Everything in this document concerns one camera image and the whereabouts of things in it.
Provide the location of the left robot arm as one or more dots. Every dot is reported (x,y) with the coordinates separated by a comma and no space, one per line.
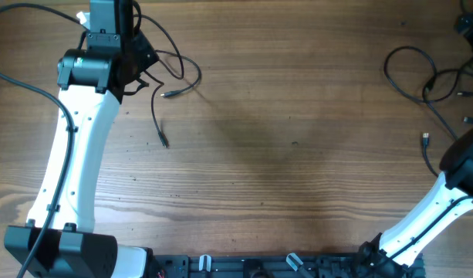
(58,238)

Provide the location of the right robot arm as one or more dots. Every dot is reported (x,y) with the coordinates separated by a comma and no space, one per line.
(394,252)

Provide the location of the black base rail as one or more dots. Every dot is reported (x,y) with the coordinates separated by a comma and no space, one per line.
(335,265)

